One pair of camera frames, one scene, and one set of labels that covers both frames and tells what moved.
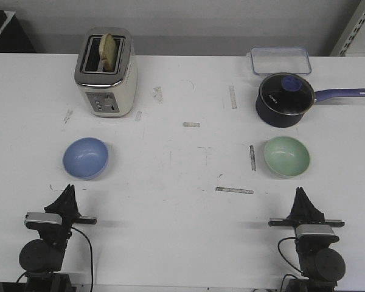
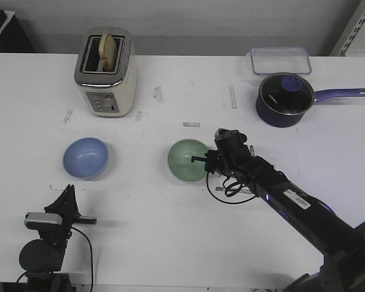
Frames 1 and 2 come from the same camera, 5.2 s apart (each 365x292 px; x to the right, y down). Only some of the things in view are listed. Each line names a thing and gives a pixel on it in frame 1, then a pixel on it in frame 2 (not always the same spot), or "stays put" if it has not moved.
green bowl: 286,157 to 179,160
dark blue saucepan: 283,99 stays put
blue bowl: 85,158 stays put
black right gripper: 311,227 to 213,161
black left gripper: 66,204 stays put
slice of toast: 107,52 stays put
